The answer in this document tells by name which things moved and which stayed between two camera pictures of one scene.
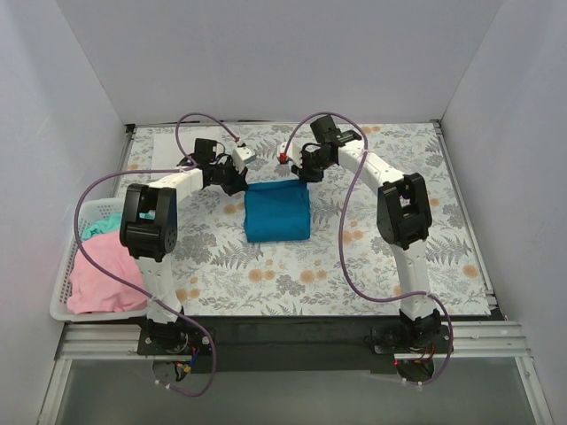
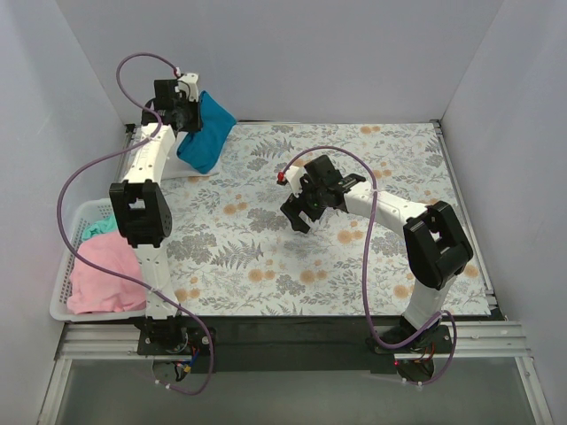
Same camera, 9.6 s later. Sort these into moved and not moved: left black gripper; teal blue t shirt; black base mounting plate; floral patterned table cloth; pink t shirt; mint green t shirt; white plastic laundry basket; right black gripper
Moved: left black gripper; right black gripper; teal blue t shirt
Not moved: black base mounting plate; white plastic laundry basket; mint green t shirt; floral patterned table cloth; pink t shirt
